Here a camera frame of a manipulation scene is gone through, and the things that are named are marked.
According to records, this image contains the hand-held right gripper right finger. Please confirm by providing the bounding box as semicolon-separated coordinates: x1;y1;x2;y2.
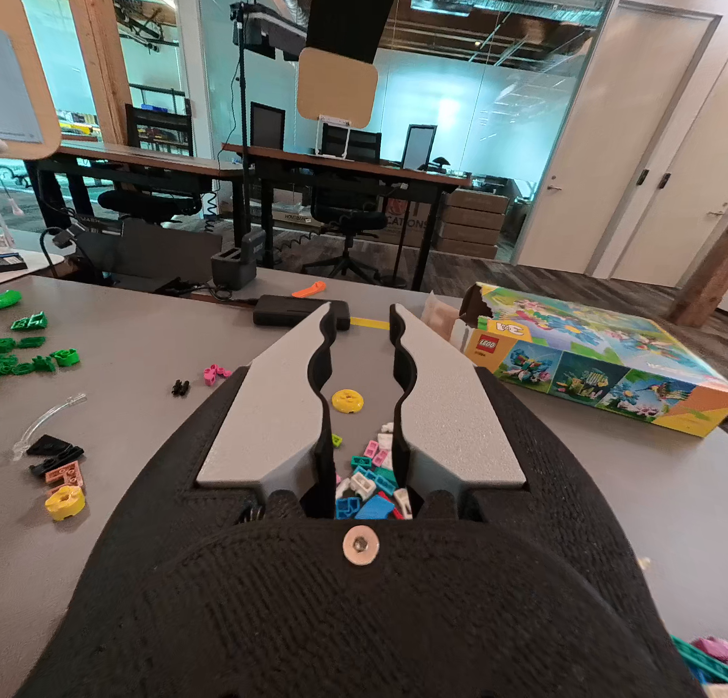
389;304;527;497

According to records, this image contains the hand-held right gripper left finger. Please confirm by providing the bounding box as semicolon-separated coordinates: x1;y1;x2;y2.
196;303;337;497

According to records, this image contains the clear curved plastic rod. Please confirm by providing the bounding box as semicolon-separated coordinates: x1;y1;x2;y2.
11;394;87;461

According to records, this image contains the grey desk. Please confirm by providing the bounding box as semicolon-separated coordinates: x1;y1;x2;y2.
0;266;728;698

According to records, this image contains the wooden office desk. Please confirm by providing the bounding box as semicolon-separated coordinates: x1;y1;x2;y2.
25;143;245;238
222;142;473;292

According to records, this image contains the black rectangular case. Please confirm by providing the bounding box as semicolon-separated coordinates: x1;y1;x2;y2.
253;294;351;332

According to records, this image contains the pile of colourful toy bricks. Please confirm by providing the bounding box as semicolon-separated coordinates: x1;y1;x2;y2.
331;422;728;690

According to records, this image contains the grey battery charger dock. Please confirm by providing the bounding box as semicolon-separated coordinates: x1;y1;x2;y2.
212;229;266;291

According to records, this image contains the colourful toy brick box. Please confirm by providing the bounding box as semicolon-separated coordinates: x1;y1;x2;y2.
449;282;728;438

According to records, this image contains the dark grey panel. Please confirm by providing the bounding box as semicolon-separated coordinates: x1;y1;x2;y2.
74;217;224;289

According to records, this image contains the stack of cardboard boxes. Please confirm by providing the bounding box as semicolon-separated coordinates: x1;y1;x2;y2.
378;189;510;261

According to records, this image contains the group of green bricks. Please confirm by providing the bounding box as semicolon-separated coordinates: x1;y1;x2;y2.
0;290;80;377

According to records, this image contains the black wedge plate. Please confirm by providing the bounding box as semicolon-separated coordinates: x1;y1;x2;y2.
30;447;85;478
27;434;74;457

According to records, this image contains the black office chair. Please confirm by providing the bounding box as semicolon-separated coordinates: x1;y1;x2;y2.
97;186;204;225
301;124;410;286

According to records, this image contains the white round table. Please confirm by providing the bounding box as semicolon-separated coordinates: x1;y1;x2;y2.
0;248;64;285

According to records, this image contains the black monitor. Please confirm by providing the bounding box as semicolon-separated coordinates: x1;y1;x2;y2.
250;102;286;150
402;125;438;171

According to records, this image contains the black shelf rack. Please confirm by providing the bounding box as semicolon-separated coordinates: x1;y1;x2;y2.
125;104;194;153

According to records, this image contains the white door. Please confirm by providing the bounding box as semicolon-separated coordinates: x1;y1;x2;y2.
520;1;720;275
611;72;728;289

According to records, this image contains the tan rounded board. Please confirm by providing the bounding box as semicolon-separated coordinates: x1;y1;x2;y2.
297;47;379;130

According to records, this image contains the tan framed board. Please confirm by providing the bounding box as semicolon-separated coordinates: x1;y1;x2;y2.
0;0;62;161

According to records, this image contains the black hanging panel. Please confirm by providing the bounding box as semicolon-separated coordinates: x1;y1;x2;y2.
305;0;396;64

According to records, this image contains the black cable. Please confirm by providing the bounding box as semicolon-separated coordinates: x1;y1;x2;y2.
154;280;257;306

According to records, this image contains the wooden post with red sign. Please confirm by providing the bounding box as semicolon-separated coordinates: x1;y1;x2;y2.
665;237;728;329

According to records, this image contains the white frame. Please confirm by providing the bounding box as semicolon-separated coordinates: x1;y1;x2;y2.
315;116;350;158

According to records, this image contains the plain wooden post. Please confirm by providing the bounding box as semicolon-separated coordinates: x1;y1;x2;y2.
60;0;133;144

